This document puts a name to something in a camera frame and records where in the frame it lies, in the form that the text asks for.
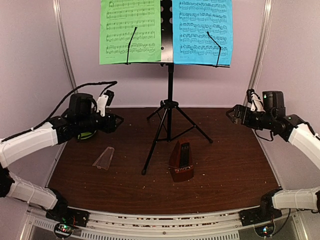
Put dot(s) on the right aluminium corner post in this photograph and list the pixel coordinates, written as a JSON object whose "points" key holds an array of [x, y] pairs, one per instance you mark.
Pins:
{"points": [[262, 44]]}

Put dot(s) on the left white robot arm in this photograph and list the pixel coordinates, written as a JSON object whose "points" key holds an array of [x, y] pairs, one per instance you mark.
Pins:
{"points": [[84, 115]]}

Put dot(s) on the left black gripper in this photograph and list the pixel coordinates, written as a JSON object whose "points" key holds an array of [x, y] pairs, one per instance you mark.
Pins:
{"points": [[109, 126]]}

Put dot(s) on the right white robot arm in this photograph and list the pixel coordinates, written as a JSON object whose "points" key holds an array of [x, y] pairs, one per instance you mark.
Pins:
{"points": [[268, 112]]}

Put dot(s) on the left aluminium corner post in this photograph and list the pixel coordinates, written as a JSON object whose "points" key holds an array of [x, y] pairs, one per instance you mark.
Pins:
{"points": [[60, 27]]}

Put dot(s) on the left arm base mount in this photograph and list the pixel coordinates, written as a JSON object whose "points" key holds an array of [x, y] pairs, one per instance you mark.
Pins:
{"points": [[68, 224]]}

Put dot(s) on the brown wooden metronome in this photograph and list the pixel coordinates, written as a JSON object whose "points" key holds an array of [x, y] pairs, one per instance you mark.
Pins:
{"points": [[180, 163]]}

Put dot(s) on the green saucer plate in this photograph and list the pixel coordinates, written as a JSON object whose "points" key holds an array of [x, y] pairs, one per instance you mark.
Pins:
{"points": [[85, 135]]}

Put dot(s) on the clear plastic metronome cover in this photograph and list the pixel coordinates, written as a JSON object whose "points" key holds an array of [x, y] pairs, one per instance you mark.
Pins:
{"points": [[105, 158]]}

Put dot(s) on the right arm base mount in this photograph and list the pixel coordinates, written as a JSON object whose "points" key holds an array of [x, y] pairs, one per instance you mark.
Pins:
{"points": [[261, 218]]}

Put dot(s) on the black music stand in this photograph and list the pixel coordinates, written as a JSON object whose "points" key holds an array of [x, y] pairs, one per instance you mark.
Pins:
{"points": [[164, 130]]}

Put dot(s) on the green sheet music page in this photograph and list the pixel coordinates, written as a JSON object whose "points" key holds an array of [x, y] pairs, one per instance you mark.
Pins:
{"points": [[130, 31]]}

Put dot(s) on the aluminium corner post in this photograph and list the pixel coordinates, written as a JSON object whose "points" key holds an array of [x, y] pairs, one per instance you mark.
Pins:
{"points": [[262, 44], [60, 27]]}

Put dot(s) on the aluminium front rail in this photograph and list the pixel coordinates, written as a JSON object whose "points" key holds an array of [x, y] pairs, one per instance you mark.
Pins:
{"points": [[220, 225]]}

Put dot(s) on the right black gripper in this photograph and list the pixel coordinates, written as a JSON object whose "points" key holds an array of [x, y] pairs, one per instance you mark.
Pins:
{"points": [[244, 119]]}

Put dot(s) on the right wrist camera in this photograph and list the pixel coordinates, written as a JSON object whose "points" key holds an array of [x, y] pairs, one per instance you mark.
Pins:
{"points": [[256, 104]]}

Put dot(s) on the blue sheet music page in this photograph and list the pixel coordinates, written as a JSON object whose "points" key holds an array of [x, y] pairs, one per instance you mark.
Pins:
{"points": [[202, 32]]}

